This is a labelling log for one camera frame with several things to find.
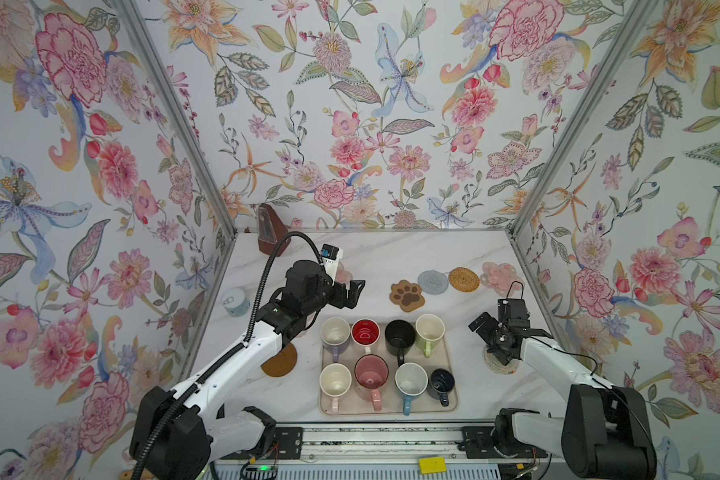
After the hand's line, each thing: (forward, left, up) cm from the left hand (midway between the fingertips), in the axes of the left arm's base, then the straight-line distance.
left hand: (354, 279), depth 78 cm
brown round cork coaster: (-12, +21, -24) cm, 35 cm away
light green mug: (-5, -22, -20) cm, 30 cm away
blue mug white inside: (-19, -15, -21) cm, 32 cm away
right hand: (-5, -38, -21) cm, 44 cm away
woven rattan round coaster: (+17, -39, -24) cm, 49 cm away
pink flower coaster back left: (+19, +4, -23) cm, 30 cm away
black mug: (-7, -13, -18) cm, 24 cm away
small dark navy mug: (-20, -23, -22) cm, 37 cm away
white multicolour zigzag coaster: (-15, -40, -22) cm, 48 cm away
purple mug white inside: (-5, +6, -19) cm, 20 cm away
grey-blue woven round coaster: (+15, -28, -23) cm, 39 cm away
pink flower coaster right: (+17, -52, -24) cm, 60 cm away
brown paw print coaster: (+10, -18, -23) cm, 31 cm away
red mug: (-5, -3, -20) cm, 21 cm away
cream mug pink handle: (-19, +6, -21) cm, 29 cm away
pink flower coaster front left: (-16, +9, +8) cm, 20 cm away
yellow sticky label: (-38, -18, -20) cm, 47 cm away
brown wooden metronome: (+31, +30, -13) cm, 45 cm away
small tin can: (+5, +38, -19) cm, 43 cm away
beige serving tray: (-24, -10, -25) cm, 36 cm away
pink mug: (-17, -4, -22) cm, 28 cm away
